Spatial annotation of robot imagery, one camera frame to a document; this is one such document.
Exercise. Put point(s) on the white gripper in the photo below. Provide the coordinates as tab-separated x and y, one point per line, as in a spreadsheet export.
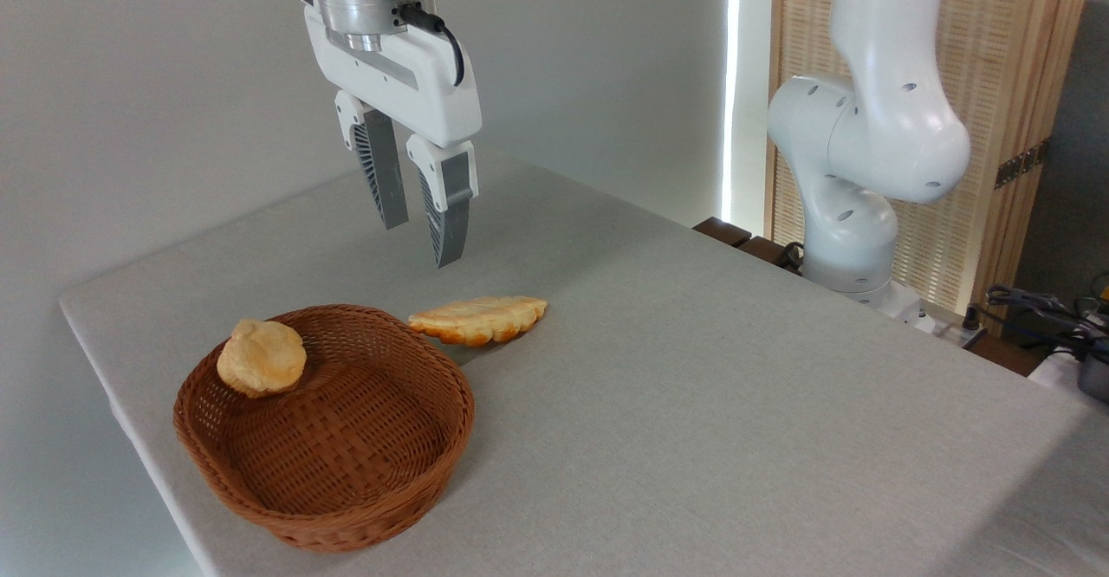
429	96

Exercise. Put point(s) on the round bread roll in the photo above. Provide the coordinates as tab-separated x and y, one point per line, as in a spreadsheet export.
262	358

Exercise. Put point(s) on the flat long bread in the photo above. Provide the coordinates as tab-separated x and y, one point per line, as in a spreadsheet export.
478	317

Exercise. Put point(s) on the brown wicker basket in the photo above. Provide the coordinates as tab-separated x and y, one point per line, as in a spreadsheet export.
338	464

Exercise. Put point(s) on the dark brown wooden block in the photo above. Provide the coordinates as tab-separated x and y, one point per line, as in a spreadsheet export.
722	230
767	252

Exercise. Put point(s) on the grey tablecloth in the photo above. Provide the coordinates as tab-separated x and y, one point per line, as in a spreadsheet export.
693	438

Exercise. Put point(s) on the white power strip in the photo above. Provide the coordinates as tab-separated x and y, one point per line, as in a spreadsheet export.
953	330

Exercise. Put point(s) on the bamboo folding screen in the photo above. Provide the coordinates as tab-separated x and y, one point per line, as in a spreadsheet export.
996	40

